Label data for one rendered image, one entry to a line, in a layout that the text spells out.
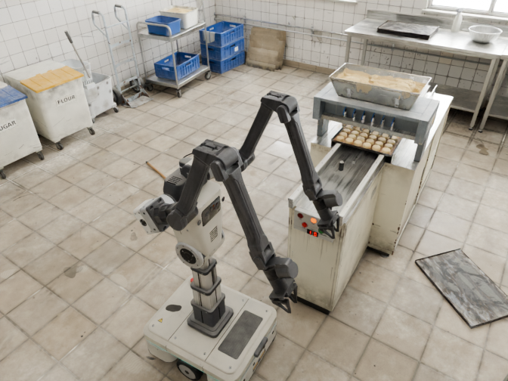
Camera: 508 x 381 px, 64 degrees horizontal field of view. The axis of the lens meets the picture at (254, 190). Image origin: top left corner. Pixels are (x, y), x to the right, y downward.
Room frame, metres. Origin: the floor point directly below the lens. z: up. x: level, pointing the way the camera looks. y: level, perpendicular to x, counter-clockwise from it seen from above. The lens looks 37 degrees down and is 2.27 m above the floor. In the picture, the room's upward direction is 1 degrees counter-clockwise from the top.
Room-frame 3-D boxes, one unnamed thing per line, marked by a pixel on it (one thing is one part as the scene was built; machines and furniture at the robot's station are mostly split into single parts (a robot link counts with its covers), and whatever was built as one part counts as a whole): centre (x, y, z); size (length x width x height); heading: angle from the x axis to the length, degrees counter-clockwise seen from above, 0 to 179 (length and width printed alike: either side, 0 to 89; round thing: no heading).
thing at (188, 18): (5.79, 0.95, 0.89); 0.44 x 0.36 x 0.20; 64
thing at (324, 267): (1.99, -0.52, 0.45); 0.70 x 0.34 x 0.90; 148
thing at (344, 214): (2.44, -0.98, 0.87); 2.01 x 0.03 x 0.07; 148
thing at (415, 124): (2.42, -0.79, 1.01); 0.72 x 0.33 x 0.34; 58
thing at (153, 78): (5.64, 1.03, 0.57); 0.85 x 0.58 x 1.13; 152
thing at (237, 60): (6.37, 0.43, 0.10); 0.60 x 0.40 x 0.20; 143
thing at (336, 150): (2.59, -0.73, 0.87); 2.01 x 0.03 x 0.07; 148
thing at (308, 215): (1.68, -0.33, 0.77); 0.24 x 0.04 x 0.14; 58
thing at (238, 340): (1.45, 0.26, 0.24); 0.68 x 0.53 x 0.41; 60
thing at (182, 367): (1.25, 0.39, 0.08); 0.16 x 0.06 x 0.16; 60
